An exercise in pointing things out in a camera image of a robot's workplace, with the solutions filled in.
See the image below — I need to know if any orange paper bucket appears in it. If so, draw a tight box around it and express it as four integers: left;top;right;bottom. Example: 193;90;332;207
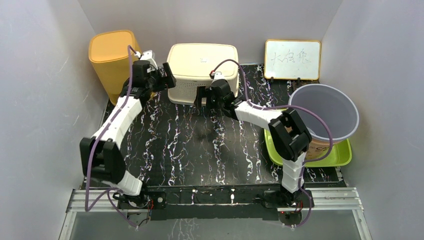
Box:
305;139;351;165

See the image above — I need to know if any orange mesh basket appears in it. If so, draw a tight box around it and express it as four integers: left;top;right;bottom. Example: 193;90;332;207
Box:
88;29;142;106

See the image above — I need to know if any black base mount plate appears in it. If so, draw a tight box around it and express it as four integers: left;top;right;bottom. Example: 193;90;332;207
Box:
112;183;315;224

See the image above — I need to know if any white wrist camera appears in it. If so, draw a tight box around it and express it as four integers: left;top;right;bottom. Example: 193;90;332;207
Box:
134;50;158;72
209;70;225;83

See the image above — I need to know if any aluminium rail frame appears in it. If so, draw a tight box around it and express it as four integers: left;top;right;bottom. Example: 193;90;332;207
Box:
59;187;372;240

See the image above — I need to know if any green plastic tray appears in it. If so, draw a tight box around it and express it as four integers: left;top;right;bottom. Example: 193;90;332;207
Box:
264;130;352;168

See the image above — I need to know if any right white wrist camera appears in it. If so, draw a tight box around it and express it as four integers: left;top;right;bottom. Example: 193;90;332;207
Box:
209;70;225;83

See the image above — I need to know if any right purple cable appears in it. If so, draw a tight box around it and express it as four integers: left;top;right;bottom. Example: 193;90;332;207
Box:
210;58;334;229

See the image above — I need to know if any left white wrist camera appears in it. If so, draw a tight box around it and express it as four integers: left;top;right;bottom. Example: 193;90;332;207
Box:
134;50;158;72

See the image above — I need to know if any small whiteboard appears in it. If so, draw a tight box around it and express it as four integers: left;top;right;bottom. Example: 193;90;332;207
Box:
263;39;321;81

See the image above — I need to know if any grey and tan bucket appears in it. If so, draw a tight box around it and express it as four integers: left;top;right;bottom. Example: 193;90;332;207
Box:
288;84;360;142

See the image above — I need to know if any cream perforated basket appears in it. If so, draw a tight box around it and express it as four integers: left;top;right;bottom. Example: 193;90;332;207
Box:
167;43;239;106

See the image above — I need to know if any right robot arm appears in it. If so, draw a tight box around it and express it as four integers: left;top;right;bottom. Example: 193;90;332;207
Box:
194;79;312;207

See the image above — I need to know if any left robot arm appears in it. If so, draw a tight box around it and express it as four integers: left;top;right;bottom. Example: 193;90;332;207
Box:
79;60;176;208

